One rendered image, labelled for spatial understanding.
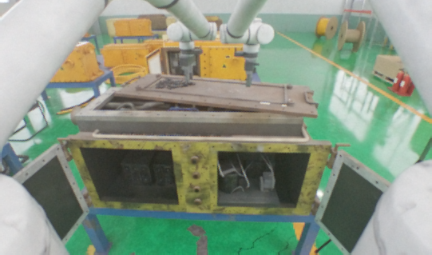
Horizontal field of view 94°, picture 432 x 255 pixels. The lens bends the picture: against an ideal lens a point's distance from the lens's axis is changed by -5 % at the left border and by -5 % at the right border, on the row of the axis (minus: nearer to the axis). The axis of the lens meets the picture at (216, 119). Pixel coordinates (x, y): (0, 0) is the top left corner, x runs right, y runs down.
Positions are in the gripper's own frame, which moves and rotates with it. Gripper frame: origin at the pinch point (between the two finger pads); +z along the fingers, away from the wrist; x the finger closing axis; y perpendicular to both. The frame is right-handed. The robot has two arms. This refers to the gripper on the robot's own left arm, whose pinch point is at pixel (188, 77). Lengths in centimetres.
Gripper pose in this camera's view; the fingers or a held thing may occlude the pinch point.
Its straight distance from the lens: 135.9
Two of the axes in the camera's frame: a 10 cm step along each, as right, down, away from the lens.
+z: 0.1, 8.7, 4.9
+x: -2.6, 4.7, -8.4
